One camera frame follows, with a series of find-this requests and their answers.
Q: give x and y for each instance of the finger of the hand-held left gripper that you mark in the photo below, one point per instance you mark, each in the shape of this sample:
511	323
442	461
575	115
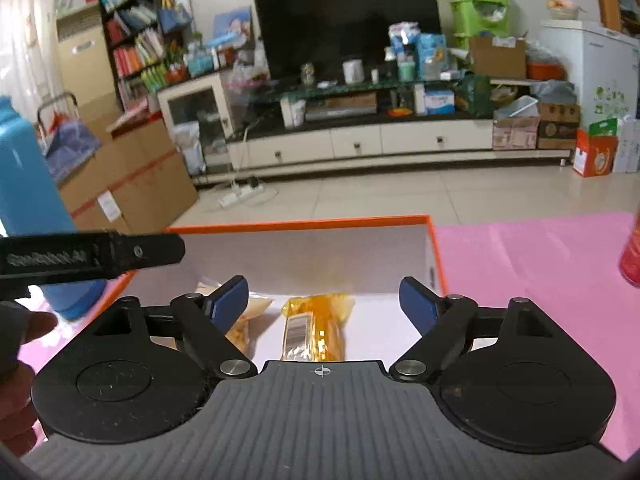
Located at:
152	252

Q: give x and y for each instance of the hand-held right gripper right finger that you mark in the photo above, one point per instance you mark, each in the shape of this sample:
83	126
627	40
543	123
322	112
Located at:
417	305

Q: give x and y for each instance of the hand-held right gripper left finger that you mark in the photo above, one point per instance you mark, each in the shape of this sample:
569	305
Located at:
230	301

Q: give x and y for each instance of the yellow clear snack packet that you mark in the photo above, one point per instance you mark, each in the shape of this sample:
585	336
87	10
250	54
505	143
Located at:
312	330

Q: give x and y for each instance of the orange cardboard box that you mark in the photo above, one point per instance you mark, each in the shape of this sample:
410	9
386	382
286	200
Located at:
325	255

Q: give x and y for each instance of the person's left hand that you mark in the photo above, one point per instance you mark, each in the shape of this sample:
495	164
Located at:
20	400

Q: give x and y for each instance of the pale snack packet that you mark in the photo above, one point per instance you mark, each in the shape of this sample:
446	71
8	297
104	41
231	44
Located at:
257	305

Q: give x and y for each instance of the large taped cardboard boxes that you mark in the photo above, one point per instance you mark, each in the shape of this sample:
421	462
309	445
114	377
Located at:
145	180

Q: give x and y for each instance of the blue thermos jug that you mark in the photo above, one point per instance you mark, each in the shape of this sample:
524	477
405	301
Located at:
30	185

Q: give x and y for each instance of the white power strip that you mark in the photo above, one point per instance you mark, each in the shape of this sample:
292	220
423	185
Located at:
240	195

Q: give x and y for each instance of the pink floral tablecloth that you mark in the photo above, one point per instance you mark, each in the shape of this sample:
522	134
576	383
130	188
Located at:
525	260

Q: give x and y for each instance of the folding cart with blue bag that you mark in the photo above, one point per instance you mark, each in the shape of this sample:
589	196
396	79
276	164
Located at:
70	145

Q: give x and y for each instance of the white glass door cabinet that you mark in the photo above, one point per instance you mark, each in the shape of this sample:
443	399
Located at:
192	110

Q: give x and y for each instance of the white tv stand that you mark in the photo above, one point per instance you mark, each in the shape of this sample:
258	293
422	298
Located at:
410	137

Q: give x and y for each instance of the beige standing air conditioner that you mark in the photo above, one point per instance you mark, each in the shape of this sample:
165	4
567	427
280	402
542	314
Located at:
85	65

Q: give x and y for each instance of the printed pink carton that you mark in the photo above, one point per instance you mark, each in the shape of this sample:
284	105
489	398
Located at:
515	132

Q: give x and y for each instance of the blue tissue pack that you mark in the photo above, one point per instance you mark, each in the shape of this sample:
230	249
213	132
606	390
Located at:
440	101

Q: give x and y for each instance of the dark bookshelf with books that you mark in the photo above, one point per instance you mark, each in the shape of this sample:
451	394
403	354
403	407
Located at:
137	45

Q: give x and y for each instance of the green shopping bag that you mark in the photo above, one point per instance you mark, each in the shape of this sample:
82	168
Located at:
472	95

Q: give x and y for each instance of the red drink can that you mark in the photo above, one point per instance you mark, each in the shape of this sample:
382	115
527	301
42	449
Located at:
631	255

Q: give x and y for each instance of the brown printed carton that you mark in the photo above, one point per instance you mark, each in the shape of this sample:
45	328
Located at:
559	127

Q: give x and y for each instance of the orange gift box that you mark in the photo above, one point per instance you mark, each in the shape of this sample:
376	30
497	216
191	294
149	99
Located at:
595	152

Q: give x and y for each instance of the glass jar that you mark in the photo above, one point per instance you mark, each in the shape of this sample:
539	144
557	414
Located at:
308	75

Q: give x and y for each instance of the framed picture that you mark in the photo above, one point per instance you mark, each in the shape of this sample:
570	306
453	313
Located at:
232	27

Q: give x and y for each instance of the white toilet paper roll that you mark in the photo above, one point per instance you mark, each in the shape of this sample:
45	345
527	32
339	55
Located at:
353	72

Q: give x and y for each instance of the brown cardboard box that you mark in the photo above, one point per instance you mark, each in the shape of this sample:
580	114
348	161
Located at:
497	57

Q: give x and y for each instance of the white refrigerator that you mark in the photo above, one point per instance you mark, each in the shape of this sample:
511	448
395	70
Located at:
595	70

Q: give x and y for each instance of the black television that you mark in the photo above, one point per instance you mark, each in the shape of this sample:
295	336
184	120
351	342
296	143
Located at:
345	15

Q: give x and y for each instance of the green plastic storage rack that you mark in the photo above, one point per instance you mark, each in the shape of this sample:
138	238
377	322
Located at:
475	5

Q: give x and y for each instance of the fruit bowl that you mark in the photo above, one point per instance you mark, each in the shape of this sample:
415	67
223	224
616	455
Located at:
563	9

